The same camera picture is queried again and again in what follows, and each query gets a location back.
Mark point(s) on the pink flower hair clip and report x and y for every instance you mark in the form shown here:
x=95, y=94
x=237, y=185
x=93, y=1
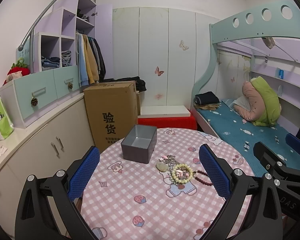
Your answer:
x=163, y=158

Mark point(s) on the cream curved cabinet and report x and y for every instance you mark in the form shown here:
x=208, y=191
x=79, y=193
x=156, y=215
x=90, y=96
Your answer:
x=48, y=145

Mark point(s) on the purple cubby shelf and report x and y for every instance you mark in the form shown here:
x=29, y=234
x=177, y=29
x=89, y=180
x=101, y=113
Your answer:
x=56, y=31

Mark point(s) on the grey metal tin box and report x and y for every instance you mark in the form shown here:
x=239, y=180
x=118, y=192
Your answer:
x=139, y=144

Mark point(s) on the black clothes pile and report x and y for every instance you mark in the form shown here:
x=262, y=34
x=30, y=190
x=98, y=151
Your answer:
x=140, y=84

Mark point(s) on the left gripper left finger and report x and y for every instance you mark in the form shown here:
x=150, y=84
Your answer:
x=34, y=218

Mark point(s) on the teal bunk bed frame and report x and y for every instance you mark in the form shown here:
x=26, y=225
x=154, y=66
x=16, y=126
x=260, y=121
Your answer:
x=270, y=35

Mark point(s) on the pink checkered tablecloth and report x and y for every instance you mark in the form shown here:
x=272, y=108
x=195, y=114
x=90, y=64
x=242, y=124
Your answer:
x=128, y=200

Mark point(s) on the red strawberry plush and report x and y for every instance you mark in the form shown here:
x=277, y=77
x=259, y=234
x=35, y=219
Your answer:
x=18, y=69

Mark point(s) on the folded dark clothes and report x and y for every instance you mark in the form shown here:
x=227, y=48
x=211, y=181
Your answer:
x=206, y=101

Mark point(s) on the hanging clothes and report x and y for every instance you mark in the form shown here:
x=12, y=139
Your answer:
x=89, y=58

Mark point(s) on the metal handrail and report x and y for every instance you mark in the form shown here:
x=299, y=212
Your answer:
x=30, y=33

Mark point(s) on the red storage bench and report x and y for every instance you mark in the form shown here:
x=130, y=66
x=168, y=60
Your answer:
x=167, y=117

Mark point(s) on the blue patterned mattress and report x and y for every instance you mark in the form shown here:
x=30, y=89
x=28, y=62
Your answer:
x=243, y=135

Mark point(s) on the large cardboard box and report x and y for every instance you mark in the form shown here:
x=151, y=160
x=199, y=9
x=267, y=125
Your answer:
x=112, y=111

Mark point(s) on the mint drawer unit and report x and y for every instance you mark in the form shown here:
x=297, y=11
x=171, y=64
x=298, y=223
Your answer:
x=28, y=98

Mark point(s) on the pink green plush pillow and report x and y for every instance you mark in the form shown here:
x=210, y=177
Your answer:
x=259, y=103

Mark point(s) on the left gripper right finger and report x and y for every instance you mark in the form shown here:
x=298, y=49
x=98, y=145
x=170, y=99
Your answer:
x=263, y=218

